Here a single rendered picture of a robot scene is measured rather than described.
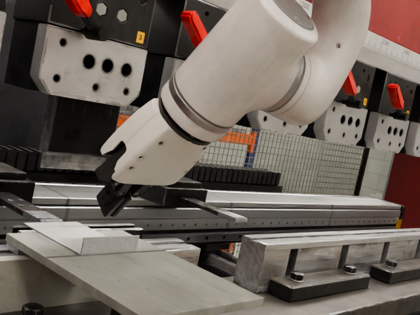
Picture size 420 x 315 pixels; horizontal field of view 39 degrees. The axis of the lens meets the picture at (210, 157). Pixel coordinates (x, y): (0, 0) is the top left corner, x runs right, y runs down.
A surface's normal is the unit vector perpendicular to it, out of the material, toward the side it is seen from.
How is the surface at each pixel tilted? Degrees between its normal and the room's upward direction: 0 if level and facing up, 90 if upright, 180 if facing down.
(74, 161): 90
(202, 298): 0
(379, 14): 90
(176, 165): 132
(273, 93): 126
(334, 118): 90
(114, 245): 90
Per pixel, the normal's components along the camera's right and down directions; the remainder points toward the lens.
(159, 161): 0.37, 0.79
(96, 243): 0.72, 0.22
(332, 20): -0.83, 0.18
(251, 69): -0.06, 0.60
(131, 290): 0.20, -0.98
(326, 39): -0.76, -0.17
